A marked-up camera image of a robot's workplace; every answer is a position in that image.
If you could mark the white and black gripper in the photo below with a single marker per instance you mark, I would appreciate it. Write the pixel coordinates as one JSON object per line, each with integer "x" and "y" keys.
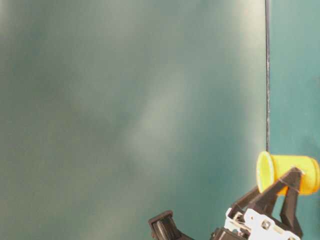
{"x": 252, "y": 224}

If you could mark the yellow plastic cup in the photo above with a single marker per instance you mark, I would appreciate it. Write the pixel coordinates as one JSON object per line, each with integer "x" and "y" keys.
{"x": 270, "y": 168}

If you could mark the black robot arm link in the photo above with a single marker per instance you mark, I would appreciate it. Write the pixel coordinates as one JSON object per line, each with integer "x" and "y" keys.
{"x": 163, "y": 227}

